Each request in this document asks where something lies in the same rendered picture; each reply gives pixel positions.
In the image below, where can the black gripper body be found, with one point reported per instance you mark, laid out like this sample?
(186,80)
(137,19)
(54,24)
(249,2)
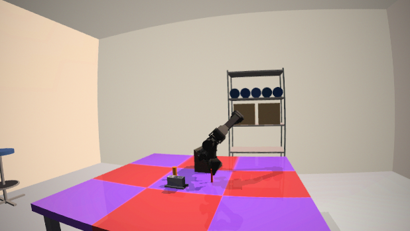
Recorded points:
(213,158)

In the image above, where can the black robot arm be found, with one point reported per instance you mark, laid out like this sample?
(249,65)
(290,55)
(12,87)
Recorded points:
(219,135)

